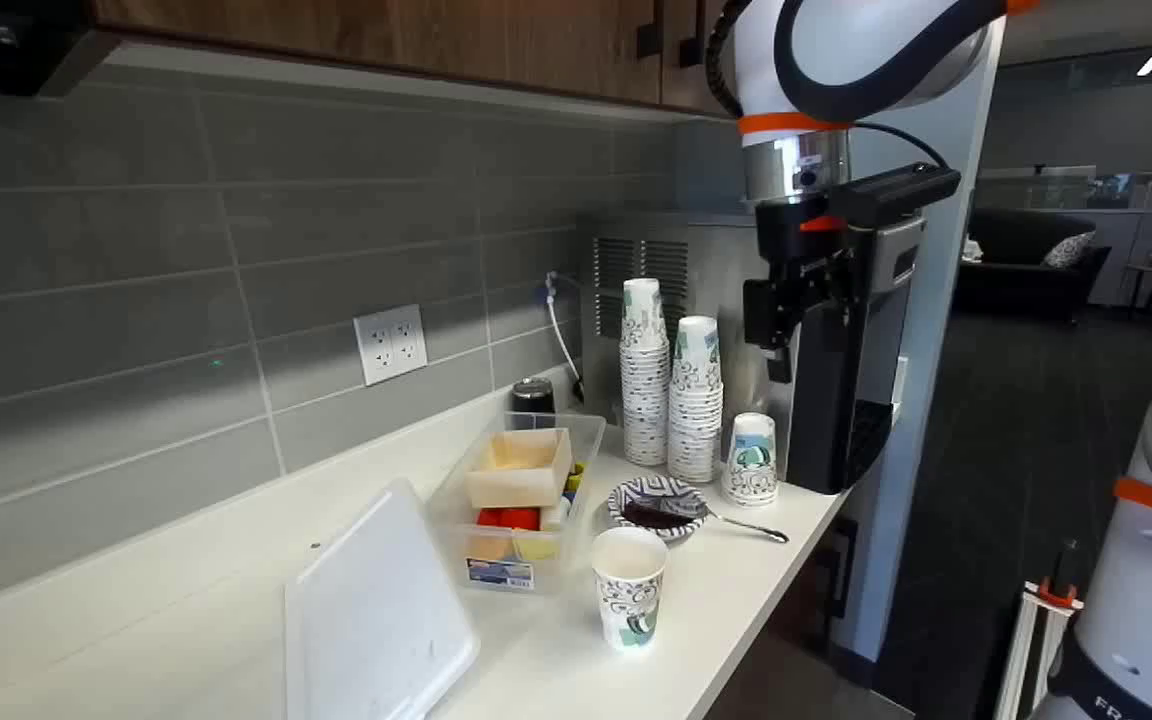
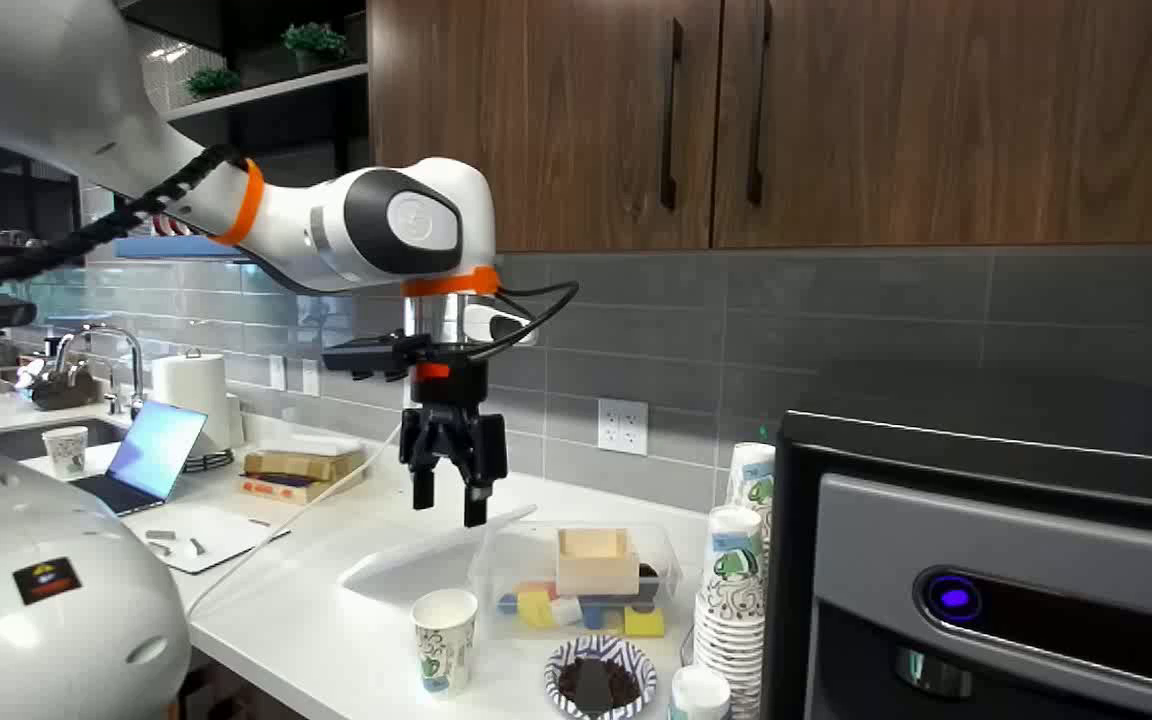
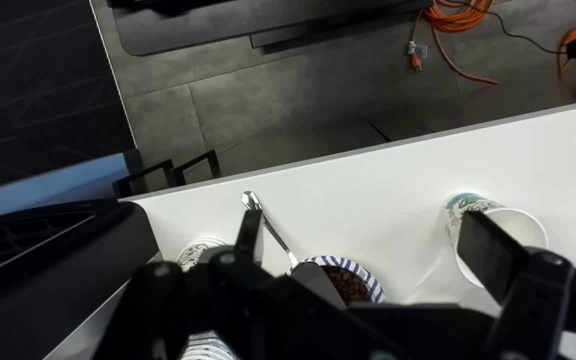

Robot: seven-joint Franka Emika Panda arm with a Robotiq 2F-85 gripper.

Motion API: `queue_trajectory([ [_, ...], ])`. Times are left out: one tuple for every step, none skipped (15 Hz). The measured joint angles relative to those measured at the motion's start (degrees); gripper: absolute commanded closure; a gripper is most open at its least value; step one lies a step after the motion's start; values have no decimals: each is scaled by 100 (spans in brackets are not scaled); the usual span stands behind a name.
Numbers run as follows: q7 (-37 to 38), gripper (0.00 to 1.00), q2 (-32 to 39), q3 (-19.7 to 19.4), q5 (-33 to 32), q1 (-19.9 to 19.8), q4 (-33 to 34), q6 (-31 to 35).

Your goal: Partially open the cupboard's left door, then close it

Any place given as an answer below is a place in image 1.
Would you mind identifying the small black jar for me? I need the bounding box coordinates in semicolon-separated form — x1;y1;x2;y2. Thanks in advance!
504;374;559;419

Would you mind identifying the small dark side table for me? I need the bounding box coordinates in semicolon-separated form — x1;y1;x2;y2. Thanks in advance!
1119;249;1152;318

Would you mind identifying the light wooden box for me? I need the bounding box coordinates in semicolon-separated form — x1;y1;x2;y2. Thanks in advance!
466;425;582;510

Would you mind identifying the white wall outlet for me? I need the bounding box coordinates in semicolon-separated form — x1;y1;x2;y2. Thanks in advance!
348;298;436;389

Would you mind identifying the silver curved tube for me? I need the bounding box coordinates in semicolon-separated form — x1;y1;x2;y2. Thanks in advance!
539;268;598;406

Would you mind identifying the tall paper cup stack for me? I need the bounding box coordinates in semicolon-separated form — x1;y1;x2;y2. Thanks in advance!
616;273;675;471

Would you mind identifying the patterned paper cup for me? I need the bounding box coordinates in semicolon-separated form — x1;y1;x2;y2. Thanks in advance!
587;523;675;661

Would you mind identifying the clear plastic container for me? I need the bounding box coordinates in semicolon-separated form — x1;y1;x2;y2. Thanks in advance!
425;406;611;600

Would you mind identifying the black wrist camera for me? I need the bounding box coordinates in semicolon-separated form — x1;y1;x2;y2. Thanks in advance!
842;160;963;233

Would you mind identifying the metal spoon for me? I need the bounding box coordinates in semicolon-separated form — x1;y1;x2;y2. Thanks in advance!
704;508;795;549

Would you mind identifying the short paper cup stack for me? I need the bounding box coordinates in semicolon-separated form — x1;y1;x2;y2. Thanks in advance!
659;310;732;487

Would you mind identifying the paper bowl with dark contents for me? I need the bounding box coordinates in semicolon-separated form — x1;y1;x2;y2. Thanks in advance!
603;471;716;549

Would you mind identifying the wooden cupboard door black handle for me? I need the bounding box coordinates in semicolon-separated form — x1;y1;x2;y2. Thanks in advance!
659;0;745;119
94;0;674;113

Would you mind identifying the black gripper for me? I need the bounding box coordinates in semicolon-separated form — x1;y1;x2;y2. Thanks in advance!
740;192;865;393

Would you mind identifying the light sofa pillow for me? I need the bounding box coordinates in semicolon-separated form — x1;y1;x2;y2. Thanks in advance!
1040;225;1102;275

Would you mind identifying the white orange-tipped stand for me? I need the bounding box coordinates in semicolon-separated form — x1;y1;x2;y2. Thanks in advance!
994;573;1088;720

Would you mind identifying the black sofa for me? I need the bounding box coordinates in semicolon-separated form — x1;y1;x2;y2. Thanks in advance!
953;205;1115;322

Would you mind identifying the black grey beverage machine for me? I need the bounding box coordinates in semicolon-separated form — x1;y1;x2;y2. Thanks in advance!
786;209;940;500

